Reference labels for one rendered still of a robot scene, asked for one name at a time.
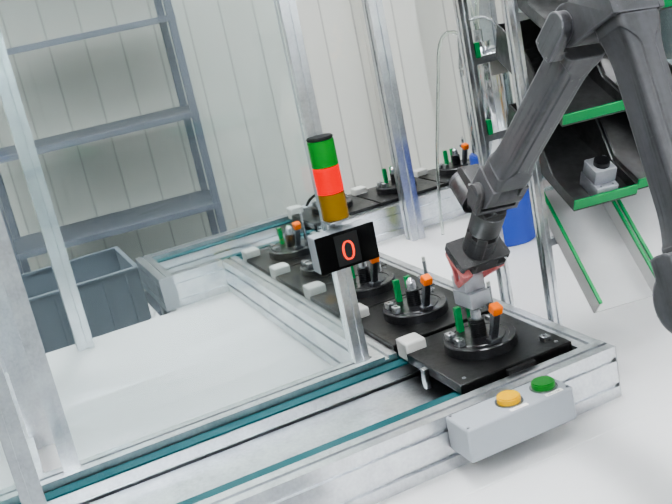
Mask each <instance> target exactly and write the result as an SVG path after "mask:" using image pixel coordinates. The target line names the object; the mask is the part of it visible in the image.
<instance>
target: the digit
mask: <svg viewBox="0 0 672 504"><path fill-rule="evenodd" d="M333 239H334V244H335V248H336V253H337V258H338V263H339V267H343V266H346V265H349V264H352V263H355V262H358V261H361V260H362V255H361V250H360V245H359V240H358V236H357V231H356V230H353V231H350V232H347V233H344V234H341V235H337V236H334V237H333Z"/></svg>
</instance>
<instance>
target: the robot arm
mask: <svg viewBox="0 0 672 504"><path fill-rule="evenodd" d="M664 6H665V4H664V0H568V1H567V3H562V4H560V5H559V6H558V7H557V8H556V10H555V11H553V12H551V13H549V15H548V17H547V19H546V21H545V23H544V25H543V27H542V29H541V31H540V33H539V35H538V37H537V39H536V45H537V48H538V50H539V52H540V54H541V56H542V57H543V61H542V63H541V65H540V67H539V69H538V71H537V73H536V75H535V77H534V78H533V80H532V82H531V84H530V86H529V88H528V90H527V92H526V94H525V96H524V98H523V100H522V102H521V104H520V106H519V108H518V110H517V112H516V114H515V115H514V117H513V119H512V121H511V123H510V125H509V127H508V129H507V131H506V133H505V135H504V137H503V139H502V141H501V142H500V144H499V146H498V147H497V148H496V150H495V151H494V152H493V153H492V154H491V155H490V156H489V157H488V159H487V161H486V163H485V165H483V166H480V165H479V164H473V165H467V166H462V167H459V168H458V171H457V172H456V173H455V174H454V175H453V176H452V177H451V178H450V180H449V187H450V189H451V191H452V192H453V194H454V196H455V197H456V199H457V201H458V202H459V204H460V206H461V208H462V209H463V211H464V212H466V213H471V216H470V220H469V223H468V227H467V230H466V234H465V237H462V238H459V239H456V240H454V241H451V242H448V243H446V245H445V251H446V252H445V256H446V258H447V260H448V262H449V264H450V267H451V269H452V273H453V277H454V282H455V284H456V286H457V287H458V288H460V287H461V286H463V285H464V284H465V283H466V282H467V281H468V280H470V279H471V278H472V277H473V275H472V274H477V273H480V272H482V271H483V272H482V273H483V276H484V278H485V277H486V276H488V275H489V274H491V273H492V272H494V271H496V270H497V269H499V268H501V267H502V266H504V264H505V262H506V259H505V258H504V257H506V256H507V258H508V257H509V255H510V250H509V248H508V247H507V246H506V244H505V243H504V242H503V240H502V239H501V238H500V236H499V235H500V232H501V229H502V226H503V223H504V220H505V217H506V213H507V210H508V209H512V208H517V207H518V204H519V202H520V201H521V200H522V198H523V197H524V195H525V193H526V192H527V190H528V188H529V186H528V183H529V181H530V179H531V177H532V172H533V168H534V166H535V164H536V162H537V160H538V158H539V156H540V154H541V153H542V151H543V149H544V148H545V146H546V144H547V142H548V141H549V139H550V137H551V136H552V134H553V132H554V130H555V129H556V127H557V125H558V124H559V122H560V120H561V118H562V117H563V115H564V113H565V112H566V110H567V108H568V107H569V105H570V103H571V101H572V100H573V98H574V96H575V95H576V93H577V91H578V89H579V88H580V86H581V84H582V83H583V81H584V80H585V78H586V77H587V75H588V74H589V73H590V71H591V70H592V69H593V68H594V67H595V66H596V65H597V64H598V63H599V62H600V61H601V59H602V58H603V56H604V54H607V56H608V59H609V61H610V63H611V66H612V68H613V71H614V74H615V77H616V80H617V84H618V87H619V90H620V94H621V97H622V100H623V103H624V107H625V110H626V113H627V117H628V120H629V123H630V127H631V130H632V133H633V137H634V140H635V143H636V146H637V150H638V153H639V156H640V160H641V163H642V166H643V170H644V173H645V176H646V180H647V183H648V186H649V190H650V193H651V196H652V199H653V203H654V206H655V209H656V213H657V217H658V221H659V226H660V232H661V239H662V248H661V250H662V254H661V255H657V256H655V257H654V258H653V259H651V261H650V263H651V266H652V270H653V273H654V277H655V283H654V286H653V293H652V297H653V305H654V309H655V312H656V314H657V317H658V319H659V320H660V322H661V324H662V325H663V326H664V327H665V328H666V330H667V331H669V332H670V333H671V334H672V74H671V71H670V68H669V65H668V62H667V58H666V55H665V51H664V47H663V42H662V37H661V29H660V22H661V19H660V15H659V12H658V10H660V9H661V8H663V7H664ZM470 271H471V272H470ZM458 275H459V277H460V279H459V278H458Z"/></svg>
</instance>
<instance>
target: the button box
mask: <svg viewBox="0 0 672 504"><path fill-rule="evenodd" d="M552 378H553V377H552ZM553 379H554V380H555V387H554V388H553V389H551V390H549V391H543V392H539V391H535V390H533V389H532V388H531V382H529V383H527V384H524V385H522V386H520V387H517V388H515V389H512V390H515V391H517V392H519V393H520V395H521V401H520V402H519V403H518V404H515V405H512V406H501V405H499V404H498V403H497V400H496V396H495V397H493V398H490V399H488V400H486V401H483V402H481V403H478V404H476V405H474V406H471V407H469V408H466V409H464V410H461V411H459V412H457V413H454V414H452V415H449V416H447V417H446V423H447V428H448V433H449V439H450V444H451V448H452V449H454V450H455V451H456V452H458V453H459V454H461V455H462V456H463V457H465V458H466V459H468V460H469V461H470V462H472V463H475V462H477V461H480V460H482V459H484V458H487V457H489V456H491V455H493V454H496V453H498V452H500V451H503V450H505V449H507V448H509V447H512V446H514V445H516V444H519V443H521V442H523V441H525V440H528V439H530V438H532V437H535V436H537V435H539V434H541V433H544V432H546V431H548V430H551V429H553V428H555V427H557V426H560V425H562V424H564V423H567V422H569V421H571V420H573V419H575V418H576V417H577V416H576V409H575V402H574V395H573V388H572V387H571V386H569V385H567V384H565V383H563V382H561V381H559V380H557V379H555V378H553Z"/></svg>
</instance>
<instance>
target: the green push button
mask: <svg viewBox="0 0 672 504"><path fill-rule="evenodd" d="M554 387H555V380H554V379H553V378H552V377H549V376H539V377H536V378H534V379H533V380H532V381H531V388H532V389H533V390H535V391H539V392H543V391H549V390H551V389H553V388H554Z"/></svg>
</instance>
